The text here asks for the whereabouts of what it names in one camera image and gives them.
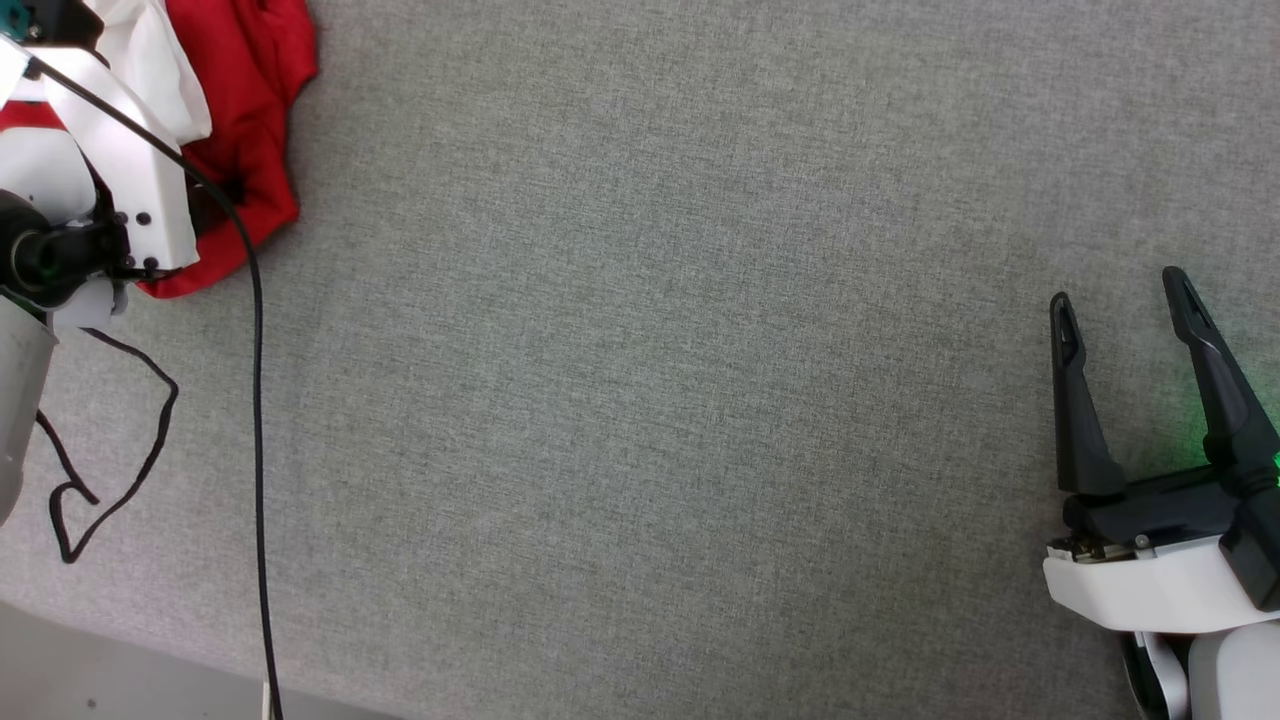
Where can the red and white jersey shirt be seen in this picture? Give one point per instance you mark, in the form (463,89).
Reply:
(255,90)

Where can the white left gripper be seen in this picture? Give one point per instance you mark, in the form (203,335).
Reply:
(150,190)

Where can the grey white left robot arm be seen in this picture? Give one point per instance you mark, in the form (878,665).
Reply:
(20,400)

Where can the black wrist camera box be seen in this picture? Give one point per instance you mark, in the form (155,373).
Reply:
(55,18)

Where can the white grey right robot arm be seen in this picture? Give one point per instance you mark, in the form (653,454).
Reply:
(1235,675)

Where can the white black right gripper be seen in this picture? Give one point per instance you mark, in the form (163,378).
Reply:
(1150,585)

